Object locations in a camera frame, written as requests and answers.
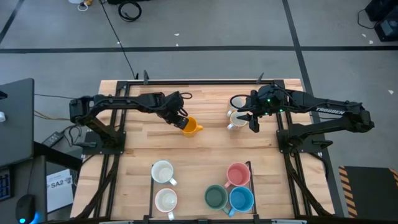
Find pink ceramic mug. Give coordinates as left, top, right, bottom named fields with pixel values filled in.
left=223, top=162, right=251, bottom=189

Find grey diamond patterned mug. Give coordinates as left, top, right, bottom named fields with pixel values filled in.
left=154, top=187, right=178, bottom=221

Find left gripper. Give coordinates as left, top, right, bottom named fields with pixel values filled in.
left=157, top=90, right=190, bottom=131

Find black computer mouse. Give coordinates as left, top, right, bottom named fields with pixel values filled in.
left=15, top=194, right=40, bottom=224

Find red floral patterned mug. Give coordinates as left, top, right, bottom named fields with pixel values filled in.
left=226, top=110, right=249, bottom=131

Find wooden riser shelf black legs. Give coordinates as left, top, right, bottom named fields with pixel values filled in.
left=148, top=161, right=257, bottom=218

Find white SA2 paper sheet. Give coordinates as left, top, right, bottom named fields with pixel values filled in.
left=46, top=168, right=75, bottom=214

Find black power brick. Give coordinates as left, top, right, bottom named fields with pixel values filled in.
left=42, top=131, right=65, bottom=147

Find dark grey desk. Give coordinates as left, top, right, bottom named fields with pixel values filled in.
left=0, top=77, right=35, bottom=167

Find yellow floor cable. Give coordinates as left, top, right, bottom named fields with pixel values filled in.
left=34, top=110, right=71, bottom=122

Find black aluminium table frame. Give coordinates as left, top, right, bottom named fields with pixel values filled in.
left=70, top=70, right=336, bottom=224

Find black mat hazard stripes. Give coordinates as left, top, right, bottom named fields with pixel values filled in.
left=338, top=165, right=398, bottom=218

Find blue tile patterned mug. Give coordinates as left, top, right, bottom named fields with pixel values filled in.
left=150, top=160, right=178, bottom=187

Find coiled black cable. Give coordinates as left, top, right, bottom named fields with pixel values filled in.
left=117, top=1, right=143, bottom=22

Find black floor equipment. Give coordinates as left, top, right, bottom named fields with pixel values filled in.
left=107, top=0, right=152, bottom=5

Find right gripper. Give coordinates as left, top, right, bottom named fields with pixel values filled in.
left=236, top=84, right=282, bottom=133

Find black lower desk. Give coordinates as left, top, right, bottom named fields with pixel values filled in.
left=0, top=155, right=47, bottom=224

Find black equipment box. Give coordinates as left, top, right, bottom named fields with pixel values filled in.
left=364, top=0, right=393, bottom=22

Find black desk support beam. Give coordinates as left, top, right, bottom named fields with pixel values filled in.
left=33, top=141, right=83, bottom=171

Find yellow ceramic mug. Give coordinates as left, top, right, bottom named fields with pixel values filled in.
left=181, top=116, right=205, bottom=138

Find black equipment case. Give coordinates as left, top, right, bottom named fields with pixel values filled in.
left=374, top=14, right=398, bottom=43

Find thin black floor cable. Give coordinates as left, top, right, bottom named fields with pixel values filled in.
left=34, top=93, right=74, bottom=100

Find light blue ceramic mug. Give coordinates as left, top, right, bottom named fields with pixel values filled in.
left=226, top=185, right=255, bottom=218

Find green ceramic mug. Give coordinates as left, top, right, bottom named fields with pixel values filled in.
left=204, top=184, right=231, bottom=215

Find long black floor cable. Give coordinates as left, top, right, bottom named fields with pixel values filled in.
left=98, top=0, right=139, bottom=80

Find black keyboard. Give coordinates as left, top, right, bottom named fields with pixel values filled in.
left=0, top=166, right=14, bottom=202

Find thin black equipment cable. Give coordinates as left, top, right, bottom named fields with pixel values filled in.
left=356, top=8, right=379, bottom=30

